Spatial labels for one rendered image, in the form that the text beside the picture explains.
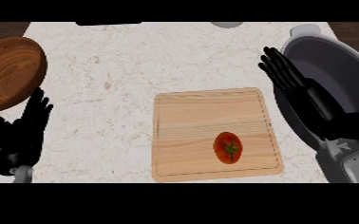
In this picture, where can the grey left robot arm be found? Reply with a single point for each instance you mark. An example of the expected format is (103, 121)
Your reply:
(22, 174)

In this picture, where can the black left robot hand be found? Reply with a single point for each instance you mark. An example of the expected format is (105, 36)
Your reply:
(28, 129)

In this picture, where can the black flat object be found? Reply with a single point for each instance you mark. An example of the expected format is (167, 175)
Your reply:
(108, 23)

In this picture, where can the grey pot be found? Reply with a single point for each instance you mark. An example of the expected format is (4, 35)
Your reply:
(322, 76)

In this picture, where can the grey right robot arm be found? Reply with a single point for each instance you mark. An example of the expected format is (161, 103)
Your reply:
(341, 161)

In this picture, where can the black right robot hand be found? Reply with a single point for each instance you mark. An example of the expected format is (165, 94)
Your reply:
(303, 95)

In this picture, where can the pale wooden cutting board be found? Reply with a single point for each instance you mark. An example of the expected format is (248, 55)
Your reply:
(216, 133)

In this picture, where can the red tomato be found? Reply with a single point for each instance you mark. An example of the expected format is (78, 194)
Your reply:
(227, 147)

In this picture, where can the brown wooden bowl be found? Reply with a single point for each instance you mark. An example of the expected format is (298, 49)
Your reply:
(18, 71)

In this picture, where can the grey round object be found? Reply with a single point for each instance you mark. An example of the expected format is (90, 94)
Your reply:
(226, 24)

